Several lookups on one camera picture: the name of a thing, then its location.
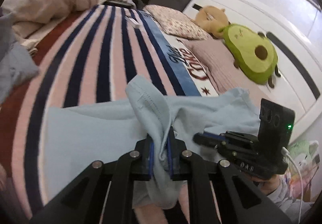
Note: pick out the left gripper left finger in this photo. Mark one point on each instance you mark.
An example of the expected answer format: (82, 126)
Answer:
(102, 192)

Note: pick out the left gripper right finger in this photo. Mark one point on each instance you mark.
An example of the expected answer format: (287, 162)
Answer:
(218, 192)

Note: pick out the light blue pants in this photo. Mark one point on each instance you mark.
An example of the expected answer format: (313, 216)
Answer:
(74, 137)

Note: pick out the grey right sleeve forearm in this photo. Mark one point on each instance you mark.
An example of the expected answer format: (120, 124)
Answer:
(293, 208)

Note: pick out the right hand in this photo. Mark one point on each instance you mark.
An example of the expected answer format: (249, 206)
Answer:
(266, 186)

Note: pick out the white bed headboard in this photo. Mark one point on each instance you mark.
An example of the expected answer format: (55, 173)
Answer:
(299, 86)

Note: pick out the avocado plush toy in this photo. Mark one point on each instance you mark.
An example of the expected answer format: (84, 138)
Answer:
(253, 53)

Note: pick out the pink ribbed pillow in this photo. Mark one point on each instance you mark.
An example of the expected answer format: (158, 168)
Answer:
(219, 65)

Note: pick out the striped Diet Coke blanket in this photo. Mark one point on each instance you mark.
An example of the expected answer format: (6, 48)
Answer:
(89, 58)

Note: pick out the tan bear plush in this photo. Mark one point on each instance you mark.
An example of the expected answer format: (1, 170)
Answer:
(212, 20)

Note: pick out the grey blue folded clothes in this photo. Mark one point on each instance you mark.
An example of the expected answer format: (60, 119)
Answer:
(17, 66)

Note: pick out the floral pillow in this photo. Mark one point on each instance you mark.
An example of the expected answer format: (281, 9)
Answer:
(174, 22)

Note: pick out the small white remote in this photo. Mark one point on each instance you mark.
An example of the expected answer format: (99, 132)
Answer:
(133, 22)

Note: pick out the pink beige duvet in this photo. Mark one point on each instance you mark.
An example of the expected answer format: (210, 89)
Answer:
(29, 20)

